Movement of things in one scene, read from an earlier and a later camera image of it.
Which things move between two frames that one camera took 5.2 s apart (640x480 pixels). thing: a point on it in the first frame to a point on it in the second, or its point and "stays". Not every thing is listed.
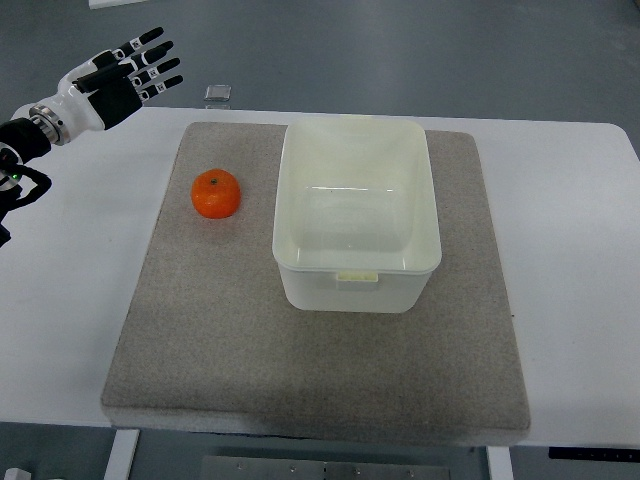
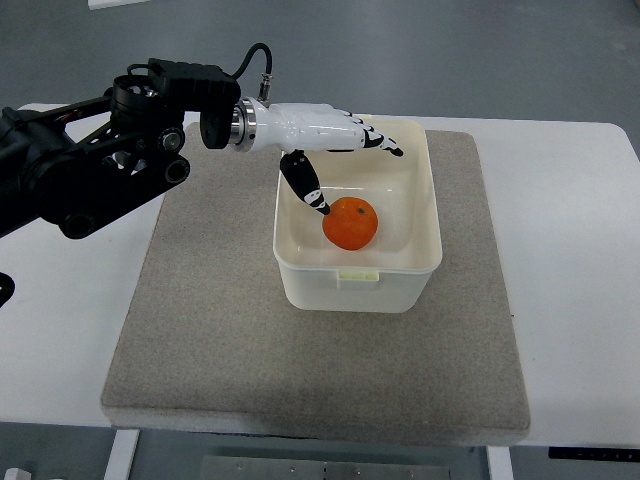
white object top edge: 97,4 stays
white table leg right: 500,464 stays
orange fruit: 216,193 to 351,223
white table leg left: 119,463 stays
